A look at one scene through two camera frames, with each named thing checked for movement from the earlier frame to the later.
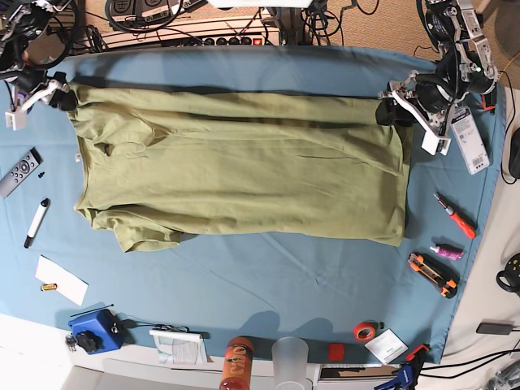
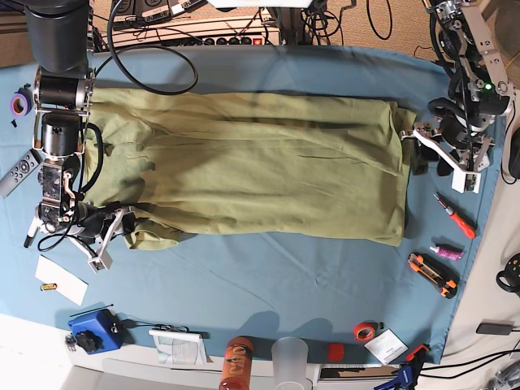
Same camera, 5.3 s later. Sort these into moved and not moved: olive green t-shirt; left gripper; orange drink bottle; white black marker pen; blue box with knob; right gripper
Moved: right gripper; left gripper
Not moved: olive green t-shirt; white black marker pen; orange drink bottle; blue box with knob
